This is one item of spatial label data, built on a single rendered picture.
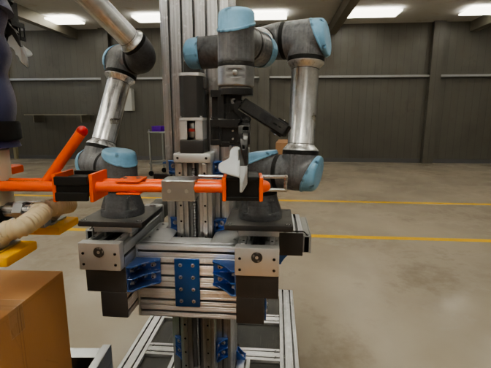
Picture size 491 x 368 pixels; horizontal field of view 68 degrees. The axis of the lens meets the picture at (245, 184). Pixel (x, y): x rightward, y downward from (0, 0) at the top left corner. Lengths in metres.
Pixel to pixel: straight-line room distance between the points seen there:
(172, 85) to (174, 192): 0.71
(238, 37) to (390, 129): 11.06
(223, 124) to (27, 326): 0.69
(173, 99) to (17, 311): 0.84
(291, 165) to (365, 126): 10.43
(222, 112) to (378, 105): 10.92
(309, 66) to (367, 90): 10.39
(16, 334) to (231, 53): 0.80
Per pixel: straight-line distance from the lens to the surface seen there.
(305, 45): 1.18
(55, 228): 0.97
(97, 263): 1.26
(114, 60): 1.50
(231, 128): 0.75
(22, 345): 1.08
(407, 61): 11.92
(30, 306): 1.08
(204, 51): 0.90
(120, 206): 1.31
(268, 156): 1.18
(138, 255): 1.33
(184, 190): 0.77
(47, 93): 13.40
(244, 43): 0.75
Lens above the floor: 1.38
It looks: 11 degrees down
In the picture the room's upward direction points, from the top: straight up
